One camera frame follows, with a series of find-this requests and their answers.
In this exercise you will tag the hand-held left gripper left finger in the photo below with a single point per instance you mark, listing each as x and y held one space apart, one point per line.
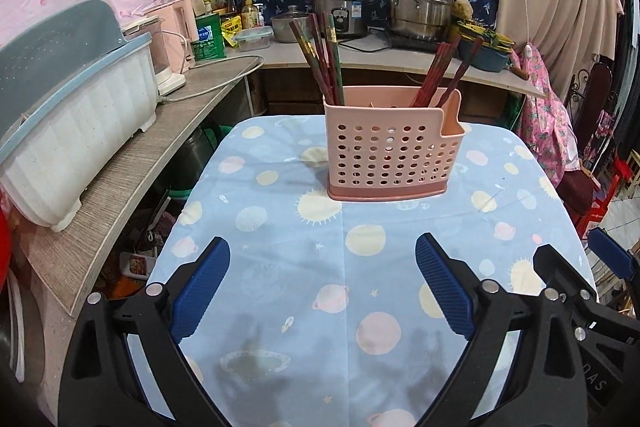
200 292

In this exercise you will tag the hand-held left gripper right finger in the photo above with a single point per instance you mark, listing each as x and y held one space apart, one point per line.
445 287

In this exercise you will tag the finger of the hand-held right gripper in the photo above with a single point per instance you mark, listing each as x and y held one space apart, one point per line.
612 254
560 277

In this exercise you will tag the pink perforated utensil basket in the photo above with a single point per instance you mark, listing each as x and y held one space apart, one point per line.
390 147

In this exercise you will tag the dark brown chopstick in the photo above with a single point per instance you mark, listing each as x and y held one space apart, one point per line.
462 69

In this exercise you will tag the bright red chopstick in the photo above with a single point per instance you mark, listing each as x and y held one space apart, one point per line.
440 62

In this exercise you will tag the green chopstick with gold band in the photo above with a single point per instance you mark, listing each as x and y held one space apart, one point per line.
336 67

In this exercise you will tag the brown chopstick with gold band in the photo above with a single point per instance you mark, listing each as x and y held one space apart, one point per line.
310 57

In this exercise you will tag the red chopstick with gold band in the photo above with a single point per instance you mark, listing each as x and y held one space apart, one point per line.
320 52

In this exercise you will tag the red plastic stool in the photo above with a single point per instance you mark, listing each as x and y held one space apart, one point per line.
607 202

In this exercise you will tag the snack packet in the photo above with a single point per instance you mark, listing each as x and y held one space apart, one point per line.
135 265

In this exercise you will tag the dark metal chair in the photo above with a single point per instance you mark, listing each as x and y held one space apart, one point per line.
585 187

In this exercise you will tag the blue planet print tablecloth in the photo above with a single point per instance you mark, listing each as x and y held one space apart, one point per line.
300 267

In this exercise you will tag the steel pot under shelf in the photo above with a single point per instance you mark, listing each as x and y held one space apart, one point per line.
195 152

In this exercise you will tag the grey wood-grain shelf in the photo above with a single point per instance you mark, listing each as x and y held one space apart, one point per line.
125 167

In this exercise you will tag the pink floral cloth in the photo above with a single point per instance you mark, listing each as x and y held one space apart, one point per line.
545 122

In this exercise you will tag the dark hanging clothes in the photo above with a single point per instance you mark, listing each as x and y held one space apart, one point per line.
627 57

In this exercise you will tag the white dish drainer box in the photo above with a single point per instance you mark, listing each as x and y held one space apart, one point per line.
75 132

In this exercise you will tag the blue ceramic dishes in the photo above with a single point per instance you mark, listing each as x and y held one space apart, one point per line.
487 52

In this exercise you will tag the black induction cooker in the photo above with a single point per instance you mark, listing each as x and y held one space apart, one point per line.
415 43

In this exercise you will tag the green can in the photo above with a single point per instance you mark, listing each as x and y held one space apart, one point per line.
209 39

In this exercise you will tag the clear food container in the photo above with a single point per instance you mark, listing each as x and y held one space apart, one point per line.
255 39

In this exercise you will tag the yellow packet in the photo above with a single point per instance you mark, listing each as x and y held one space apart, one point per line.
232 32

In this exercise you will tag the brown potato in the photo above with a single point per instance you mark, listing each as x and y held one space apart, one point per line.
462 11

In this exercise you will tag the steel pot with lid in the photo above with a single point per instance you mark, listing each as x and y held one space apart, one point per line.
290 27

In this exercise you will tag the yellow pump bottle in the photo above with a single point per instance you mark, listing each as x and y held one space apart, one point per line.
250 14

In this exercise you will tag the stacked steel steamer pot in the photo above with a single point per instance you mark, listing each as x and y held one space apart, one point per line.
420 2

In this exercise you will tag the dark sauce bottle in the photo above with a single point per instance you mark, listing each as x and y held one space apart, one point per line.
230 2

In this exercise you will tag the steel rice cooker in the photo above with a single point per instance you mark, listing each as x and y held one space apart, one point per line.
345 7

